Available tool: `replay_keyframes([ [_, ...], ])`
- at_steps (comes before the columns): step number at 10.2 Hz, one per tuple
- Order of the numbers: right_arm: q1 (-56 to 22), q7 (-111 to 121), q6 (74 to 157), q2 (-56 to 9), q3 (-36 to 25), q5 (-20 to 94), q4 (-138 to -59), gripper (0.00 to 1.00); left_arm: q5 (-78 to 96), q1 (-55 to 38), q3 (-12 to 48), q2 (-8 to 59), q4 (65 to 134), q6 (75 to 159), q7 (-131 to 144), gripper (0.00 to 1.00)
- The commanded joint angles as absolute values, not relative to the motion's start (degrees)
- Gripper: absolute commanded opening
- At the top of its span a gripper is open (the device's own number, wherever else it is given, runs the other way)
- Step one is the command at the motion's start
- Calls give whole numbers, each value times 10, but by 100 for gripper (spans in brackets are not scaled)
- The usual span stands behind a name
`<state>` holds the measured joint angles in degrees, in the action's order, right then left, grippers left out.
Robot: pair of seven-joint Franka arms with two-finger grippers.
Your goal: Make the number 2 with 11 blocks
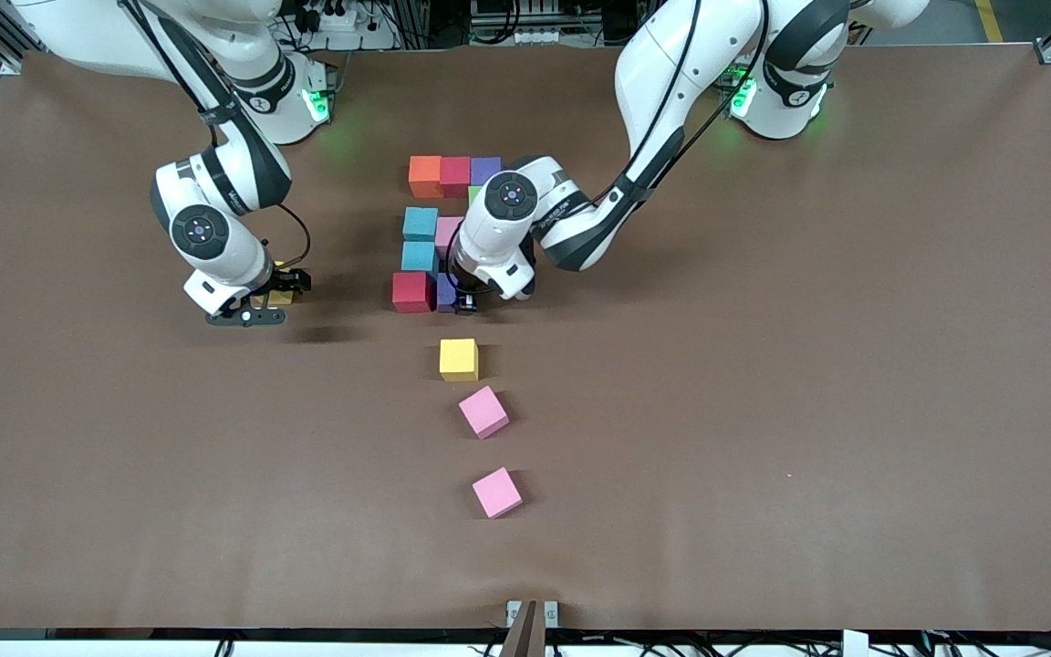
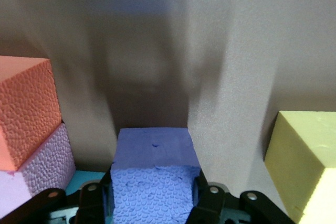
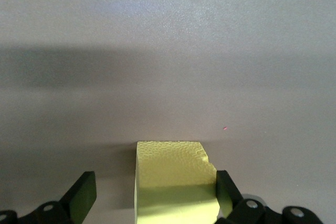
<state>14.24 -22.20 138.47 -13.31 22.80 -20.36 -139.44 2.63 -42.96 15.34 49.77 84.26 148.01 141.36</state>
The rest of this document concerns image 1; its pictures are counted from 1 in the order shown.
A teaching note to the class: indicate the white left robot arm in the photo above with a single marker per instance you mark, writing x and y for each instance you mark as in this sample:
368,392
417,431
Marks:
507,237

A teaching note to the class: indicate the purple foam cube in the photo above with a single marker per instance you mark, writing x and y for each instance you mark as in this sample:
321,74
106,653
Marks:
486,170
445,294

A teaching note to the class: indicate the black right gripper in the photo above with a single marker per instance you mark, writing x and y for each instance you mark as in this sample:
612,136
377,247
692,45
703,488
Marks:
292,280

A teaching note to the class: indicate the brown table cover sheet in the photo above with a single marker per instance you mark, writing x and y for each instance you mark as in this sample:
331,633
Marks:
763,456

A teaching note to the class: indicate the green foam cube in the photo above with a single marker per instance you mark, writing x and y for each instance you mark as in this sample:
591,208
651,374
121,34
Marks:
473,194

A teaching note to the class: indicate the red foam cube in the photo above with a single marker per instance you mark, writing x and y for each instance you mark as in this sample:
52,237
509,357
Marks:
455,176
412,292

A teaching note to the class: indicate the white equipment box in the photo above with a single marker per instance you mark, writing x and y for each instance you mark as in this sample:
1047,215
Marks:
525,23

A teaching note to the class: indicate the blue foam cube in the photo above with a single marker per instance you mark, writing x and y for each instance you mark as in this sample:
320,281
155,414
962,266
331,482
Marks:
421,224
419,257

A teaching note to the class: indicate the yellow foam cube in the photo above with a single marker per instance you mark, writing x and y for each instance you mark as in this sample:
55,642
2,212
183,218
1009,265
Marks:
458,359
281,297

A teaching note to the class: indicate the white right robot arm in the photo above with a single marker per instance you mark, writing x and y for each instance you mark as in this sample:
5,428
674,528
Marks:
215,246

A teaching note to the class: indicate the orange foam cube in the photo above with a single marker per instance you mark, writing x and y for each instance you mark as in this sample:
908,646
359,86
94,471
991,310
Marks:
425,176

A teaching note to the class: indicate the white power strip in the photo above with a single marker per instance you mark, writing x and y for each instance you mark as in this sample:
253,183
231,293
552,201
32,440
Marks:
343,20

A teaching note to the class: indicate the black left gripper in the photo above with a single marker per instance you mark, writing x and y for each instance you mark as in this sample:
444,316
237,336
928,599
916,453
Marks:
465,300

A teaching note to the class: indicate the aluminium frame post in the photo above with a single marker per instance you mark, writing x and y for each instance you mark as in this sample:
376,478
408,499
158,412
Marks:
412,23

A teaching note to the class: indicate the pink foam cube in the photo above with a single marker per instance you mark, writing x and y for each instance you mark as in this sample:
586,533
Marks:
483,411
496,493
446,235

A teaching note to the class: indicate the small metal bracket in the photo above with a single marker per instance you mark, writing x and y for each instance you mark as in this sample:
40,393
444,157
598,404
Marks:
551,613

